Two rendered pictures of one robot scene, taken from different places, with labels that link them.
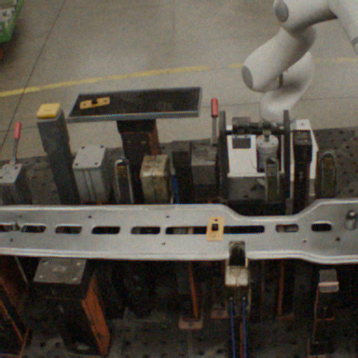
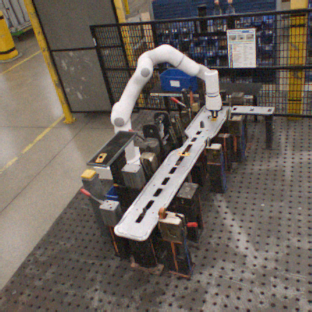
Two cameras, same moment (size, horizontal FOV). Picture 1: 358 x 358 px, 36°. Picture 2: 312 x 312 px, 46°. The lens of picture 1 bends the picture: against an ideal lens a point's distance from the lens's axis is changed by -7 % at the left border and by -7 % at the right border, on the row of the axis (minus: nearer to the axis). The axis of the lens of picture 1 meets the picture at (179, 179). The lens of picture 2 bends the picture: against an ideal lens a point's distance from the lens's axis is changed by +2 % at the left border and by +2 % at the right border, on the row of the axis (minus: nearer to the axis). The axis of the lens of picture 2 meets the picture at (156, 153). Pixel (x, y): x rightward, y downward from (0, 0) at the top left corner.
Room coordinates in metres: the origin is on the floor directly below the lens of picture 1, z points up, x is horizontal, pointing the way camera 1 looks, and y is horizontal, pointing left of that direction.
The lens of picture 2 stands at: (0.50, 1.71, 2.20)
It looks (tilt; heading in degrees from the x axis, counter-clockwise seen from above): 32 degrees down; 292
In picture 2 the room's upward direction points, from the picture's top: 12 degrees counter-clockwise
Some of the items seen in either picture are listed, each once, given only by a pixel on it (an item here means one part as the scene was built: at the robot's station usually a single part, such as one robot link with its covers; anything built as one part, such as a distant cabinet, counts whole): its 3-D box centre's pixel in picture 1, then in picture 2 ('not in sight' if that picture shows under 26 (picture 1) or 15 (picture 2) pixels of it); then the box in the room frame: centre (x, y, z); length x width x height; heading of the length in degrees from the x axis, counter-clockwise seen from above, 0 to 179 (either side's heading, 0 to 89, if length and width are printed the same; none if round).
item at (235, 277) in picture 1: (239, 316); (216, 168); (0.85, -0.10, 0.87); 0.12 x 0.09 x 0.35; 170
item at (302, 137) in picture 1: (300, 198); not in sight; (1.21, -0.33, 0.91); 0.07 x 0.05 x 0.42; 170
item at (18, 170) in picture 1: (24, 219); (116, 230); (1.31, 0.48, 0.88); 0.11 x 0.10 x 0.36; 170
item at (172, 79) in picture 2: not in sight; (180, 80); (1.25, -1.03, 1.10); 0.30 x 0.17 x 0.13; 160
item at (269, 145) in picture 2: not in sight; (269, 129); (0.55, -0.61, 0.84); 0.11 x 0.06 x 0.29; 170
